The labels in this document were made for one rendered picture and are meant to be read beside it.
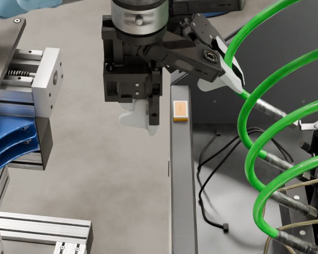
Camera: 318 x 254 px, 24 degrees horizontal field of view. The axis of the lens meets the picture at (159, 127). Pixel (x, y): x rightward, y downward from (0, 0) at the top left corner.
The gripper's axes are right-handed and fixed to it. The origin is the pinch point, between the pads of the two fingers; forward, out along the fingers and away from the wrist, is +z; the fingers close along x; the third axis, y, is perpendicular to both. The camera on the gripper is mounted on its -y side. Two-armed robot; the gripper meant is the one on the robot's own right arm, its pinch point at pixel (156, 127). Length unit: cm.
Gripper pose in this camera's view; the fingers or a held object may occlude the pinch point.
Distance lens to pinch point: 111.5
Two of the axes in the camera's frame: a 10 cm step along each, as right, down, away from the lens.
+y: -10.0, 0.0, 0.0
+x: 0.0, 7.1, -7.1
